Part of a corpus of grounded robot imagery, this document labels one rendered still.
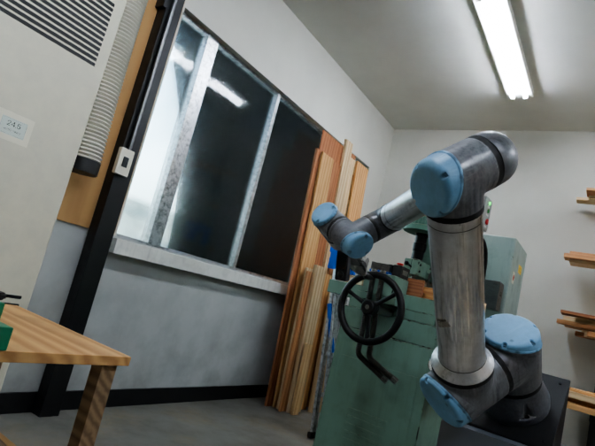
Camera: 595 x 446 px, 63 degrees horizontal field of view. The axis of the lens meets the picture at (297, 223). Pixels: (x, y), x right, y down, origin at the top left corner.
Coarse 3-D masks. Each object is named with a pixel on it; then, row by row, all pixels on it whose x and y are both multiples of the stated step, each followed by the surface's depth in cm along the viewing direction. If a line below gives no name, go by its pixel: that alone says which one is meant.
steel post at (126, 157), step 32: (160, 0) 245; (160, 32) 243; (160, 64) 245; (128, 128) 235; (128, 160) 233; (96, 224) 229; (96, 256) 228; (96, 288) 230; (64, 320) 222; (64, 384) 222
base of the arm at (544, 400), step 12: (504, 396) 132; (516, 396) 130; (528, 396) 130; (540, 396) 132; (492, 408) 135; (504, 408) 133; (516, 408) 131; (528, 408) 131; (540, 408) 131; (504, 420) 133; (516, 420) 132; (528, 420) 131; (540, 420) 132
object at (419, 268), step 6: (408, 258) 218; (414, 264) 216; (420, 264) 216; (426, 264) 221; (414, 270) 215; (420, 270) 217; (426, 270) 222; (414, 276) 219; (420, 276) 218; (426, 276) 223
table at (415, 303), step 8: (328, 288) 225; (336, 288) 222; (352, 288) 217; (360, 288) 215; (352, 296) 216; (360, 296) 203; (384, 296) 197; (408, 296) 201; (416, 296) 199; (392, 304) 194; (408, 304) 200; (416, 304) 198; (424, 304) 196; (432, 304) 195; (424, 312) 196; (432, 312) 194
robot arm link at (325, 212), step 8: (320, 208) 156; (328, 208) 154; (336, 208) 154; (312, 216) 156; (320, 216) 153; (328, 216) 151; (336, 216) 152; (344, 216) 153; (320, 224) 152; (328, 224) 151; (328, 240) 159
